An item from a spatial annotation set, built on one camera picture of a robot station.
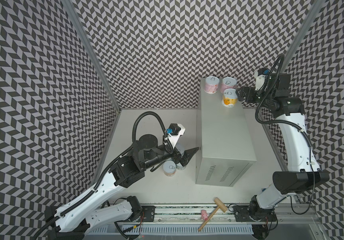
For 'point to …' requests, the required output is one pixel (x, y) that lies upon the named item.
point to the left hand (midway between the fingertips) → (189, 141)
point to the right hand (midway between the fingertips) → (245, 95)
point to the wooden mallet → (221, 205)
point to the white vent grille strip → (229, 229)
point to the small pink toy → (204, 215)
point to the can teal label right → (180, 167)
